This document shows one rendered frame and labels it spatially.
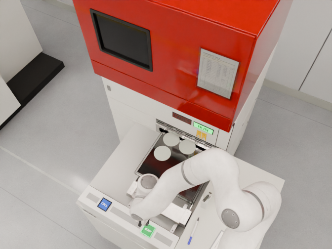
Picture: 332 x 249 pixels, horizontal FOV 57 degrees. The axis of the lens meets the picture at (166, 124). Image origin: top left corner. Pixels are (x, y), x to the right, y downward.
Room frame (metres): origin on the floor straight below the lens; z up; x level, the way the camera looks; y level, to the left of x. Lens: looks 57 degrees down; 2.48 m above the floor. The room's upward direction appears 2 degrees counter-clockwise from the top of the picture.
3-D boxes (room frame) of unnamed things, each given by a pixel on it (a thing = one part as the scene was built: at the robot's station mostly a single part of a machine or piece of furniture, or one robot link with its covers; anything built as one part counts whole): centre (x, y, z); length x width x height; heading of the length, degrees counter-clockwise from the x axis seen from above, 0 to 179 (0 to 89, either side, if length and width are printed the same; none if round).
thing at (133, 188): (0.63, 0.19, 0.89); 0.08 x 0.03 x 0.03; 149
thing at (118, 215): (0.45, 0.21, 0.89); 0.55 x 0.09 x 0.14; 59
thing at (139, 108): (1.02, 0.02, 1.02); 0.82 x 0.03 x 0.40; 59
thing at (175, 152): (0.79, -0.07, 0.90); 0.34 x 0.34 x 0.01; 59
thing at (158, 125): (0.92, -0.13, 0.89); 0.44 x 0.02 x 0.10; 59
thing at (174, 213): (0.55, 0.05, 0.87); 0.36 x 0.08 x 0.03; 59
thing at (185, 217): (0.46, -0.09, 0.89); 0.08 x 0.03 x 0.03; 149
